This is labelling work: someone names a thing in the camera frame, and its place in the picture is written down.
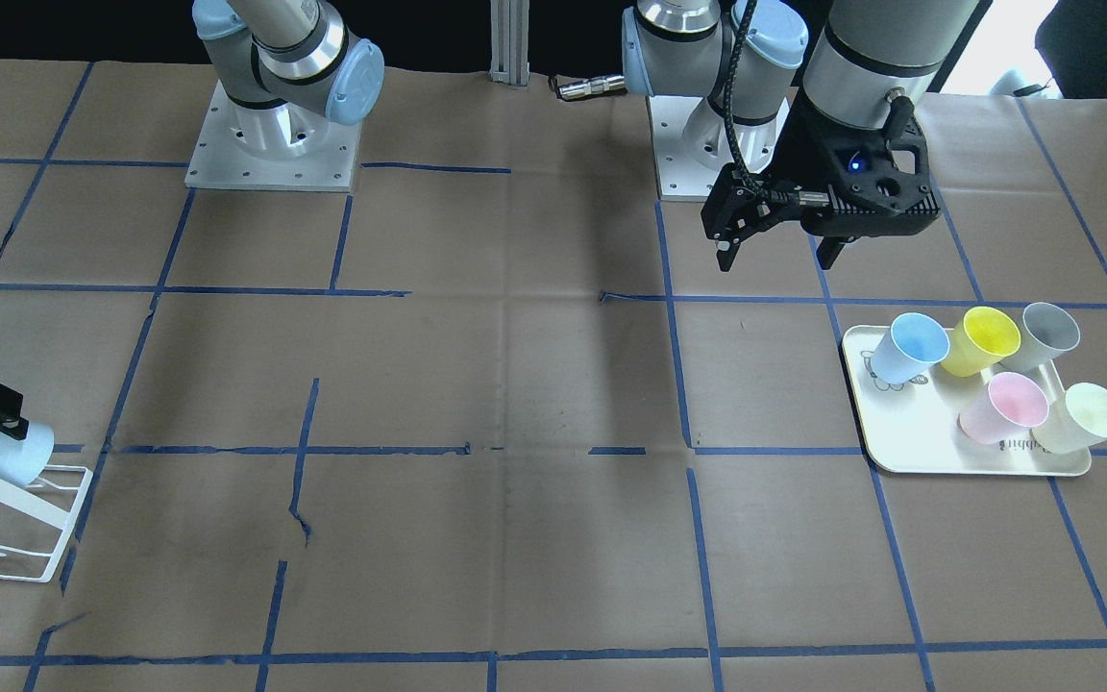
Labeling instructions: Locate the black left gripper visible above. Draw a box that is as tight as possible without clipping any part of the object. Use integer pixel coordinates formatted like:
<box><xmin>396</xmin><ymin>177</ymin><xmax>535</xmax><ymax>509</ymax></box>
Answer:
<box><xmin>716</xmin><ymin>87</ymin><xmax>941</xmax><ymax>273</ymax></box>

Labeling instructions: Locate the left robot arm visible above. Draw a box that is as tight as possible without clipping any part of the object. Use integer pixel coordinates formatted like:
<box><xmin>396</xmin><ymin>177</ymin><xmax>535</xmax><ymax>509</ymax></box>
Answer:
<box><xmin>621</xmin><ymin>1</ymin><xmax>976</xmax><ymax>272</ymax></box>

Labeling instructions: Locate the blue cup on tray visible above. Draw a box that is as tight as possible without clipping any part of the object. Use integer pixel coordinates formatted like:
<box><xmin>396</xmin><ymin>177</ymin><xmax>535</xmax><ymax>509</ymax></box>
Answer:
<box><xmin>871</xmin><ymin>312</ymin><xmax>950</xmax><ymax>384</ymax></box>

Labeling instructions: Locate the yellow cup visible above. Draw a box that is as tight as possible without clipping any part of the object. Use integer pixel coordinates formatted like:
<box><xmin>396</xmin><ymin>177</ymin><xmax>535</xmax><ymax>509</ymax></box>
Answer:
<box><xmin>940</xmin><ymin>306</ymin><xmax>1021</xmax><ymax>376</ymax></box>

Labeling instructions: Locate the grey cup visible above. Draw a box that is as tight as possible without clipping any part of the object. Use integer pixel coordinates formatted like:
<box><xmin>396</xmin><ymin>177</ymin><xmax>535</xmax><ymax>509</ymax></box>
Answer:
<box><xmin>1000</xmin><ymin>302</ymin><xmax>1082</xmax><ymax>373</ymax></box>

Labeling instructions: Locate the pink cup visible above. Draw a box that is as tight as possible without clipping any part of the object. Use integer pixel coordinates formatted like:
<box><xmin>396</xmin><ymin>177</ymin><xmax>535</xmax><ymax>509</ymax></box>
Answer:
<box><xmin>958</xmin><ymin>372</ymin><xmax>1051</xmax><ymax>444</ymax></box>

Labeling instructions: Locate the pale green cup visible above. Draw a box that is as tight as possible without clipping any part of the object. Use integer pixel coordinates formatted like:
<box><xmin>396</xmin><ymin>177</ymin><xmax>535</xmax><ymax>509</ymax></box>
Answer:
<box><xmin>1031</xmin><ymin>383</ymin><xmax>1107</xmax><ymax>453</ymax></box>

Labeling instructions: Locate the cream plastic tray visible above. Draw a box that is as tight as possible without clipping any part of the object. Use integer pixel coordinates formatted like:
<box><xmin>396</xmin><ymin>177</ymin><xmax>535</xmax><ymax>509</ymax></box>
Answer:
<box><xmin>842</xmin><ymin>326</ymin><xmax>1093</xmax><ymax>477</ymax></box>

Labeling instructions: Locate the silver metal connector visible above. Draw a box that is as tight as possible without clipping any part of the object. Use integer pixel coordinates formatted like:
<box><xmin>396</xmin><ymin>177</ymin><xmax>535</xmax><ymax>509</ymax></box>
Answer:
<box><xmin>548</xmin><ymin>74</ymin><xmax>627</xmax><ymax>102</ymax></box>

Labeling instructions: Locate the white wire cup rack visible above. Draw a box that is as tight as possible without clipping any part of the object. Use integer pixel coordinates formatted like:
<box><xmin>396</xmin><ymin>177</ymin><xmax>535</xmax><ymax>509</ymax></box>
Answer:
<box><xmin>0</xmin><ymin>465</ymin><xmax>92</xmax><ymax>583</ymax></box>

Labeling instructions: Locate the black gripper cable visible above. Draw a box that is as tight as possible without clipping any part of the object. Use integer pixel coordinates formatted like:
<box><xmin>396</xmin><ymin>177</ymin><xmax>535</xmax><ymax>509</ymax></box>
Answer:
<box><xmin>720</xmin><ymin>0</ymin><xmax>832</xmax><ymax>205</ymax></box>

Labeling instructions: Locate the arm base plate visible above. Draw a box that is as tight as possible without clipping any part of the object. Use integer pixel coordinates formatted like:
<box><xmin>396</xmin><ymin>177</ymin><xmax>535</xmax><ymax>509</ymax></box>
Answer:
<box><xmin>184</xmin><ymin>83</ymin><xmax>361</xmax><ymax>193</ymax></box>
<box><xmin>646</xmin><ymin>96</ymin><xmax>790</xmax><ymax>203</ymax></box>

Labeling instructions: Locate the aluminium frame post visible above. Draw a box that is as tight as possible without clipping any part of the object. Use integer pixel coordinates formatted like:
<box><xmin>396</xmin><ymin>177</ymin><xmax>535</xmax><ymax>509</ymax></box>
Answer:
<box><xmin>488</xmin><ymin>0</ymin><xmax>530</xmax><ymax>90</ymax></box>

